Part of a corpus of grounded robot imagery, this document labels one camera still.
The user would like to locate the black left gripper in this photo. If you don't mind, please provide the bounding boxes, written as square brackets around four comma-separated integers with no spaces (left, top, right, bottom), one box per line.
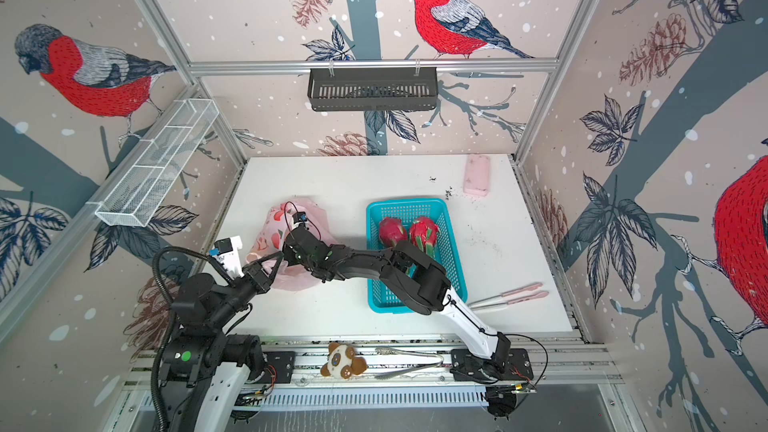
[209,249,284,331]

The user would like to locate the pink plastic bag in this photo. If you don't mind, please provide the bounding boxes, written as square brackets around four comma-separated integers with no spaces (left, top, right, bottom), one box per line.
[246,198,336,292]

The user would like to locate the teal plastic basket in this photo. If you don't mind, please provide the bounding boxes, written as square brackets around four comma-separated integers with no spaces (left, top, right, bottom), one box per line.
[366,198,468,314]

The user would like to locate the red dragon fruit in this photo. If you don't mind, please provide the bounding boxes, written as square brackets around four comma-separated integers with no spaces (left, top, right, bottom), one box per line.
[378,217,408,248]

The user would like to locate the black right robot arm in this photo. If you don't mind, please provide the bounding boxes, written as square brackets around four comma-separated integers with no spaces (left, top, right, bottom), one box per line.
[282,225,511,383]

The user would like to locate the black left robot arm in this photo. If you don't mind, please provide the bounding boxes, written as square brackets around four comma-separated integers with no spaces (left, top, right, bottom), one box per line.
[150,246,283,431]

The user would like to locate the brown white plush toy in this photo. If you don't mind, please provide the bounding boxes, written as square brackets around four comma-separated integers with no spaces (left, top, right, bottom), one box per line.
[320,342,368,380]

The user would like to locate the metal tongs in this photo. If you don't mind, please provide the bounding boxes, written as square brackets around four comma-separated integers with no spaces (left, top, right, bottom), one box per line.
[375,347,444,381]

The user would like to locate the pink white tweezers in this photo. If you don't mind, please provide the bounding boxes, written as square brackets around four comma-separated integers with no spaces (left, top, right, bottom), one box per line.
[468,282,549,313]

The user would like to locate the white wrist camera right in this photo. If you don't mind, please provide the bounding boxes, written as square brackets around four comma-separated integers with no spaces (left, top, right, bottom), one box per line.
[292,211,309,224]

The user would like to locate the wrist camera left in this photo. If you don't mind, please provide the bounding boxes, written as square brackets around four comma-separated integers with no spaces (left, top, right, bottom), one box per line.
[209,236,243,279]

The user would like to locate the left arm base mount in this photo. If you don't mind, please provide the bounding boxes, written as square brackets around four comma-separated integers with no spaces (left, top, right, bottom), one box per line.
[248,351,296,386]

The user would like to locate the white wire mesh shelf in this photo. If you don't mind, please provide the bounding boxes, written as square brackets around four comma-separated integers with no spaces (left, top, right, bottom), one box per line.
[95,98,219,227]

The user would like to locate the black hanging wire basket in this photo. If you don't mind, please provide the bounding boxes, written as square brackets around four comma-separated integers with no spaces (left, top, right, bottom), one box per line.
[307,67,439,112]

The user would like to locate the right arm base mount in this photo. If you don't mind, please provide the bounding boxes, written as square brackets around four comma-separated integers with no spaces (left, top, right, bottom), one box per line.
[449,348,534,385]

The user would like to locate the horizontal aluminium frame bar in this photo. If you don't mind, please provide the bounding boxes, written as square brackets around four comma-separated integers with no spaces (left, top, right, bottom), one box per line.
[187,58,560,77]

